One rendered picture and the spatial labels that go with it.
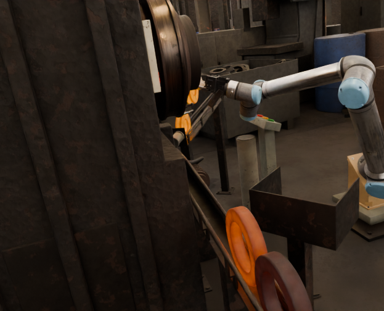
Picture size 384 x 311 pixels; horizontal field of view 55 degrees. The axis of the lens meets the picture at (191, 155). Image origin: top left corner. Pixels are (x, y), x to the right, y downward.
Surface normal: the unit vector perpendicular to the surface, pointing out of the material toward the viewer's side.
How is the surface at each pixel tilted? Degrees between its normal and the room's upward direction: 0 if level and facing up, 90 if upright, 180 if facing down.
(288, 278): 26
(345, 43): 90
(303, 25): 90
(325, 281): 0
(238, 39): 90
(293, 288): 38
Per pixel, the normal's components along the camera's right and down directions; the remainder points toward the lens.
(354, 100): -0.51, 0.66
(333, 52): -0.55, 0.34
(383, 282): -0.13, -0.94
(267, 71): 0.51, 0.22
